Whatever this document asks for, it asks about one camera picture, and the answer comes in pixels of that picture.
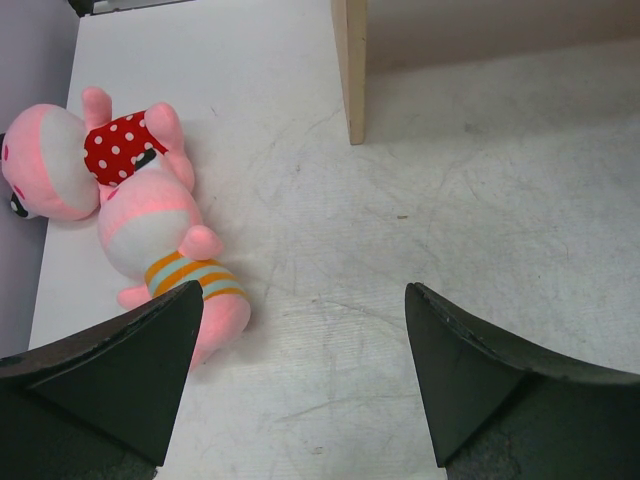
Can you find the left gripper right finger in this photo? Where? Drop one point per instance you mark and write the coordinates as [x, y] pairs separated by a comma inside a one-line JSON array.
[[501, 407]]

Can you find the pink plush red polka-dot shirt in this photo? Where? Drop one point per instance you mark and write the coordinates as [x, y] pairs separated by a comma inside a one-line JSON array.
[[56, 162]]

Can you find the pink plush striped shirt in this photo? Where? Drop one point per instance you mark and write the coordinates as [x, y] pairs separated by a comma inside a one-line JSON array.
[[151, 231]]

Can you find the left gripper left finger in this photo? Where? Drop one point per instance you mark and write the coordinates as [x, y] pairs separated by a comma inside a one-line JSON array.
[[101, 403]]

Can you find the wooden three-tier shelf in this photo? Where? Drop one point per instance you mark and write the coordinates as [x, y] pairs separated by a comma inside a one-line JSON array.
[[374, 37]]

